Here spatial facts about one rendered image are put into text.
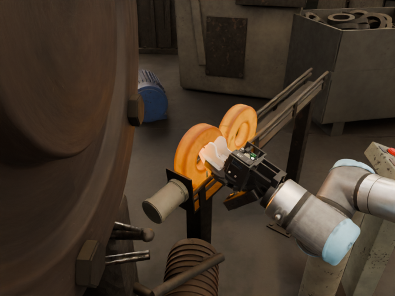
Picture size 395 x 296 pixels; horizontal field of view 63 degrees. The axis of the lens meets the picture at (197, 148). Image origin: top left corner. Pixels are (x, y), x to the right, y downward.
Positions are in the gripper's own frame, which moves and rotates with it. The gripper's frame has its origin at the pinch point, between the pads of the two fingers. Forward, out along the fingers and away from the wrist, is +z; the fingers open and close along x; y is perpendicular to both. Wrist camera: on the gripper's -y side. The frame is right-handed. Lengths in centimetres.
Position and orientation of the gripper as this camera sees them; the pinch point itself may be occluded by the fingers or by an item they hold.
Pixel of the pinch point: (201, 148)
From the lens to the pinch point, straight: 76.0
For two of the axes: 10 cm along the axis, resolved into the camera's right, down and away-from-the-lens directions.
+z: -7.4, -5.5, 3.8
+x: -6.3, 4.0, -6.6
